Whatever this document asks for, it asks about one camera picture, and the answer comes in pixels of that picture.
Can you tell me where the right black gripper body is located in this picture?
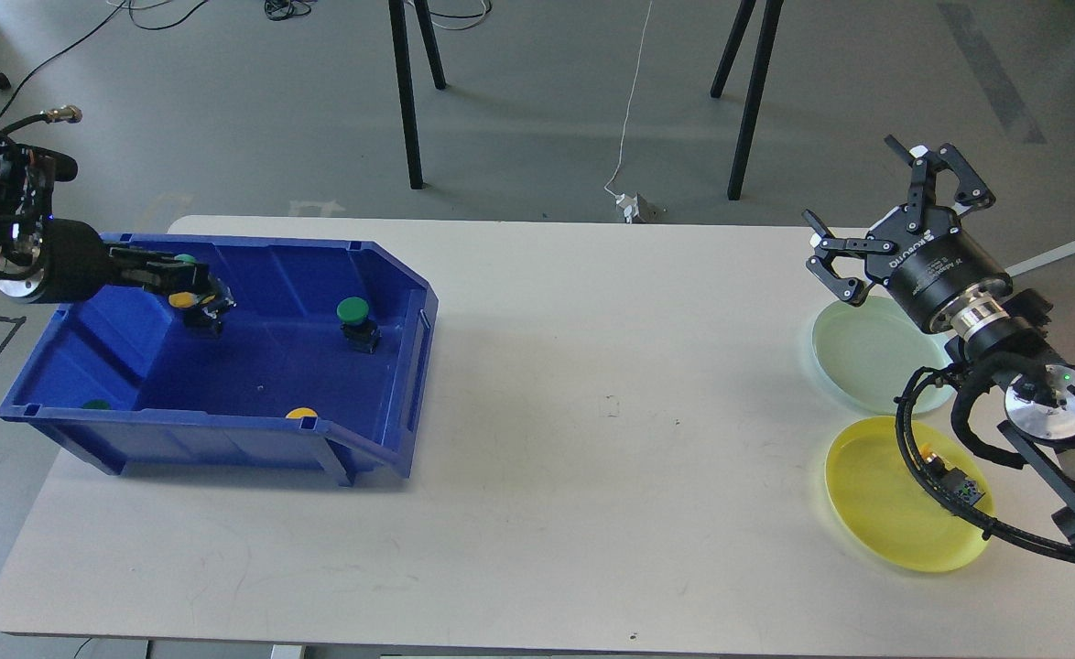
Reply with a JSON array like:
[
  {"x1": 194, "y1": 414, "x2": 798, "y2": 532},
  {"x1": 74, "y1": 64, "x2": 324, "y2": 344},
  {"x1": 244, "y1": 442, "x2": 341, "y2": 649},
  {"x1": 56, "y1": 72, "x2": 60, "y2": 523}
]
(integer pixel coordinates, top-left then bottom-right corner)
[{"x1": 868, "y1": 206, "x2": 1012, "y2": 334}]

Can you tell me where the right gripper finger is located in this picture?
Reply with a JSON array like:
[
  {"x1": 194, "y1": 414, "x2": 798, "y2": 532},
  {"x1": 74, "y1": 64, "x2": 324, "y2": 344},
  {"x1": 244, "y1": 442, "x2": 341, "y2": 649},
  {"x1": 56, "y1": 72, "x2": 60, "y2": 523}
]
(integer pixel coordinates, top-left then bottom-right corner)
[
  {"x1": 802, "y1": 210, "x2": 903, "y2": 307},
  {"x1": 884, "y1": 135, "x2": 997, "y2": 234}
]

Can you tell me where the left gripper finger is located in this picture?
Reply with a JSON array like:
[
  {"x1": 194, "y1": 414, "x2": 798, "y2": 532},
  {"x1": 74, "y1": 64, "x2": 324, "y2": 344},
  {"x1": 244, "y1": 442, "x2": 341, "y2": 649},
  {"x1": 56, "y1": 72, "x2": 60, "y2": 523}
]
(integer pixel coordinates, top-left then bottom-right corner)
[
  {"x1": 105, "y1": 243, "x2": 212, "y2": 289},
  {"x1": 164, "y1": 275, "x2": 237, "y2": 317}
]

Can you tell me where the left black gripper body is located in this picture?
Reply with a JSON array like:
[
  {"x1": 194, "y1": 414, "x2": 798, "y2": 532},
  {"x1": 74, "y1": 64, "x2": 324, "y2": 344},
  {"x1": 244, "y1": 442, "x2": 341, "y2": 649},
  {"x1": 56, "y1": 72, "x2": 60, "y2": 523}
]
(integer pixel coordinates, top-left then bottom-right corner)
[{"x1": 0, "y1": 220, "x2": 116, "y2": 304}]

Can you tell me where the yellow push button back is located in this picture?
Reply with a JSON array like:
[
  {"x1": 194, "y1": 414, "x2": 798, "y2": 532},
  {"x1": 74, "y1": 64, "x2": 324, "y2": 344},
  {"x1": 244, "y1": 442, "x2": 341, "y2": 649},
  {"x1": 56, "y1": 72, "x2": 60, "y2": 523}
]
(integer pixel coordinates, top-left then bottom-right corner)
[{"x1": 168, "y1": 292, "x2": 226, "y2": 339}]

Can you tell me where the yellow push button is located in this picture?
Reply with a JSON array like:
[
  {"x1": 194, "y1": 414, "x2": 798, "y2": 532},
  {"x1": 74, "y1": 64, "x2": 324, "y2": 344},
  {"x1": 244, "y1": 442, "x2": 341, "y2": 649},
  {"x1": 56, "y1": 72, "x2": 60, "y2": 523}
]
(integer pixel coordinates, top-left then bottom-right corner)
[
  {"x1": 168, "y1": 292, "x2": 226, "y2": 339},
  {"x1": 921, "y1": 449, "x2": 986, "y2": 506},
  {"x1": 285, "y1": 407, "x2": 319, "y2": 418}
]

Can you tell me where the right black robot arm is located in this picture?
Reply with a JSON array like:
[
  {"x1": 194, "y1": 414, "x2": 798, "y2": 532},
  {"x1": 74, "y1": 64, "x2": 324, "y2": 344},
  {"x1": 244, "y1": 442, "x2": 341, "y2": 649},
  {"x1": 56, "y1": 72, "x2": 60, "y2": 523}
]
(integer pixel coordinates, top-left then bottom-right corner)
[{"x1": 804, "y1": 137, "x2": 1075, "y2": 565}]

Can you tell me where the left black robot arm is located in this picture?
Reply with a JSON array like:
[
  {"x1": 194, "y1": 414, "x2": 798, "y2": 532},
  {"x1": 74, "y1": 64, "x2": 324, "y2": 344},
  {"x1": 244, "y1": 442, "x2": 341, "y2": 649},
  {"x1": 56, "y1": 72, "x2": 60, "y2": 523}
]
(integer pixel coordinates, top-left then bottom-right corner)
[{"x1": 0, "y1": 105, "x2": 235, "y2": 327}]

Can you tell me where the pale green plate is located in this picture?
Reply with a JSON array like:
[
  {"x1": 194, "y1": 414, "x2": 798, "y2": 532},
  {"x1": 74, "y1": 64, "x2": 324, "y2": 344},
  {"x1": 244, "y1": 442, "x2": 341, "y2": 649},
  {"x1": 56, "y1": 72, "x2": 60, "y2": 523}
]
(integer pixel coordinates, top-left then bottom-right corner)
[{"x1": 809, "y1": 297, "x2": 950, "y2": 416}]

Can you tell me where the yellow push button front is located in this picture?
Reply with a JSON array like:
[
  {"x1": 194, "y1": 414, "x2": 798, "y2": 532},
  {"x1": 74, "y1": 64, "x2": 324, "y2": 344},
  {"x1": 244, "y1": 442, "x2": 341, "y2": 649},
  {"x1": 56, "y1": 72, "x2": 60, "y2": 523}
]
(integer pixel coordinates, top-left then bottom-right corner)
[{"x1": 285, "y1": 407, "x2": 319, "y2": 418}]

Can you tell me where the yellow plate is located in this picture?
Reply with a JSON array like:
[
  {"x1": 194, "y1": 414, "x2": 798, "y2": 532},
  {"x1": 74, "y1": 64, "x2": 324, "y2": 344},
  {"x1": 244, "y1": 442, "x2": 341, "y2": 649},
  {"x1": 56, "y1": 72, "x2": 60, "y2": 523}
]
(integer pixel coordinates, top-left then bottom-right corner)
[{"x1": 825, "y1": 416, "x2": 988, "y2": 573}]

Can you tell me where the blue plastic storage bin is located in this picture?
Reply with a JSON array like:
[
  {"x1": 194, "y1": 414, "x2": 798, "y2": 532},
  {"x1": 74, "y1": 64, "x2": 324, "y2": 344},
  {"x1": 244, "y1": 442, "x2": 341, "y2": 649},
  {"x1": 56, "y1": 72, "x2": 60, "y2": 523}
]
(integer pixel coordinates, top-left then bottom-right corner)
[{"x1": 0, "y1": 234, "x2": 438, "y2": 485}]

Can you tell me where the black tripod right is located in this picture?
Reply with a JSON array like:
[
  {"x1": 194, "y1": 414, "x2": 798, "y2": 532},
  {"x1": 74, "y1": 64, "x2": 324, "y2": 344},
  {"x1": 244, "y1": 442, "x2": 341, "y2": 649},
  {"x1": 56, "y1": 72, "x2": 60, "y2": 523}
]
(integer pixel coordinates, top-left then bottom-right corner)
[{"x1": 710, "y1": 1, "x2": 785, "y2": 201}]

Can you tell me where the black tripod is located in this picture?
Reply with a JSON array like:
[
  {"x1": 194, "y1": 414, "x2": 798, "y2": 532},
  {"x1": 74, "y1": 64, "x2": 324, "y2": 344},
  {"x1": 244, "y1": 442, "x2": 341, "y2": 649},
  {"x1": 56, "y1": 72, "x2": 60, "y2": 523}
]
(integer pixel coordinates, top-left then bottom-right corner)
[
  {"x1": 710, "y1": 1, "x2": 785, "y2": 201},
  {"x1": 387, "y1": 0, "x2": 448, "y2": 189}
]

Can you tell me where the black tripod left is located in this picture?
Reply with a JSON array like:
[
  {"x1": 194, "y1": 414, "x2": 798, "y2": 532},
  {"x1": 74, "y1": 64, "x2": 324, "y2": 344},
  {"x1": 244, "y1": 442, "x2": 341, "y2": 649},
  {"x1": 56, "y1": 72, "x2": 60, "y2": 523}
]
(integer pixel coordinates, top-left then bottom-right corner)
[{"x1": 387, "y1": 0, "x2": 448, "y2": 189}]

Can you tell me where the white cable with plug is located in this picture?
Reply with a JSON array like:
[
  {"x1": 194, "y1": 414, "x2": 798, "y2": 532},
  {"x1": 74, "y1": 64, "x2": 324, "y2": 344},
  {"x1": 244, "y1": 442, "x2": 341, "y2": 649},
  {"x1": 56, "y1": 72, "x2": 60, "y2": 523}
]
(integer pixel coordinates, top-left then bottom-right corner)
[{"x1": 603, "y1": 0, "x2": 656, "y2": 223}]

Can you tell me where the black floor cable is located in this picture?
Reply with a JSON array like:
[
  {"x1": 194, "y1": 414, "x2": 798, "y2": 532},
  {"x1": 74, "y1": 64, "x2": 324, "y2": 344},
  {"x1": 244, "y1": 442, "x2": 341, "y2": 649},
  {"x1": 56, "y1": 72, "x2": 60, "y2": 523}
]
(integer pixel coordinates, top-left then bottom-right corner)
[{"x1": 0, "y1": 0, "x2": 319, "y2": 160}]

